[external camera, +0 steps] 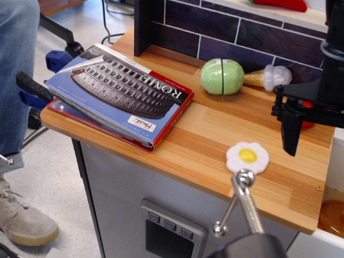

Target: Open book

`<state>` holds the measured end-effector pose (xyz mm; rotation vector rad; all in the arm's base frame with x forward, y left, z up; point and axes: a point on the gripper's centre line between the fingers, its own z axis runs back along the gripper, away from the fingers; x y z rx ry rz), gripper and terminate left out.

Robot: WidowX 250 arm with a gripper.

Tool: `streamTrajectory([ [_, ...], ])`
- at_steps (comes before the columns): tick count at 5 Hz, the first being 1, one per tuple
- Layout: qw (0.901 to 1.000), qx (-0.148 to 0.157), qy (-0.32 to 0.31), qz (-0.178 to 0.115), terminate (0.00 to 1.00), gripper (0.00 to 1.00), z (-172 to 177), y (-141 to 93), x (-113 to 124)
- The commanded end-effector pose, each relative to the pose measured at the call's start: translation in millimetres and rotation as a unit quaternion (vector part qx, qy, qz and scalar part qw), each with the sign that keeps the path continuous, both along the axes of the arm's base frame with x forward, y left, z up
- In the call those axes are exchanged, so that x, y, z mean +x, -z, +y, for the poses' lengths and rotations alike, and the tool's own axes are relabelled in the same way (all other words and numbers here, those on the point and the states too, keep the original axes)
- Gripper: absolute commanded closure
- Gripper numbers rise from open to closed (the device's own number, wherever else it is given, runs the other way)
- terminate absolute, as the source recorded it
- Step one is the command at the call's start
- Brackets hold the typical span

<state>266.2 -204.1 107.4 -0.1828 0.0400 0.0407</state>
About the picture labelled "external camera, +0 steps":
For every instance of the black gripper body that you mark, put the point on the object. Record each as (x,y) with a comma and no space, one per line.
(315,102)

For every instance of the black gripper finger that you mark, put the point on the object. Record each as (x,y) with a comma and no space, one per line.
(290,128)

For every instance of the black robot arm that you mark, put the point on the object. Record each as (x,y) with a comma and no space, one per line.
(332,46)

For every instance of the Rome photo book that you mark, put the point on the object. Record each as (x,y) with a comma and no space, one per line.
(135,102)

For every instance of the red toy under gripper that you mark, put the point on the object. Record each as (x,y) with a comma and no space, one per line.
(307,107)

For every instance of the toy fried egg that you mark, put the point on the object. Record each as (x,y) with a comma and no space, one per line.
(245,155)

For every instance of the toy ice cream cone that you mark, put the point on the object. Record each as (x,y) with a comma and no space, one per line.
(269,77)

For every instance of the green toy cabbage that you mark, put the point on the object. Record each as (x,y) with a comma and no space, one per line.
(222,76)

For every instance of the red toy pepper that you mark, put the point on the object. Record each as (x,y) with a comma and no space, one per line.
(296,5)

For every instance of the white toy sink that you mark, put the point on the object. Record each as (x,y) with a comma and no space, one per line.
(327,240)

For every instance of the grey toy oven cabinet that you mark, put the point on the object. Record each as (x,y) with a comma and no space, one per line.
(138,212)

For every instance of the black shelf side panel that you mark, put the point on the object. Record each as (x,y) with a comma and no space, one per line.
(148,19)

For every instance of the black office chair base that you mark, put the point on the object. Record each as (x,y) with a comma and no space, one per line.
(73,47)

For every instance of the blue black bar clamp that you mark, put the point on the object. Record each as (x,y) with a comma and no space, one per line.
(34,94)

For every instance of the beige shoe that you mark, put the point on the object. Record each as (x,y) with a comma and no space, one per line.
(22,223)

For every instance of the person leg in jeans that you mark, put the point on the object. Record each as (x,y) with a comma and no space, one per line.
(19,25)

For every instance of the small metal clamp handle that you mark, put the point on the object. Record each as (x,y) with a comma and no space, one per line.
(9,162)

